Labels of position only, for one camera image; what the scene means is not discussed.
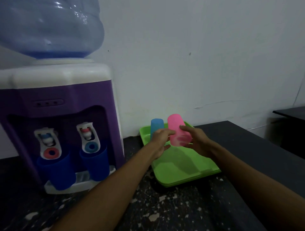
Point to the black side table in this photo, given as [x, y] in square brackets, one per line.
[293, 123]

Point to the dark blue plastic cup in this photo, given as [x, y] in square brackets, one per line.
[96, 164]
[60, 172]

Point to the person's right hand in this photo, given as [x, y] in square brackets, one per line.
[200, 142]

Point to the person's left thumb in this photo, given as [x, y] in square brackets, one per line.
[167, 147]

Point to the white tap with red knob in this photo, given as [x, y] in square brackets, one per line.
[88, 136]

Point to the white tap with blue knob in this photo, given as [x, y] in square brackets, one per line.
[46, 142]

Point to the purple and white water dispenser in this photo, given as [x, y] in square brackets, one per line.
[66, 95]

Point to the white drip tray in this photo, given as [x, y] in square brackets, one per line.
[83, 182]

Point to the green plastic tray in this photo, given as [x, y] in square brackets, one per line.
[181, 166]

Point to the person's left forearm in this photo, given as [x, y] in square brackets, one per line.
[112, 190]

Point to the light blue plastic cup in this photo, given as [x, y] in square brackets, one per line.
[156, 125]

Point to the person's right thumb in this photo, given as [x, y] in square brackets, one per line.
[186, 145]

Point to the large blue water bottle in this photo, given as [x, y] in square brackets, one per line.
[47, 28]

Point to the person's left hand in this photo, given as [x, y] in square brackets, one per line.
[158, 142]

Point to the pink plastic cup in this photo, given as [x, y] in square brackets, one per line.
[176, 128]

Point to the person's right forearm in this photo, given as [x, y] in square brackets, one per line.
[257, 190]

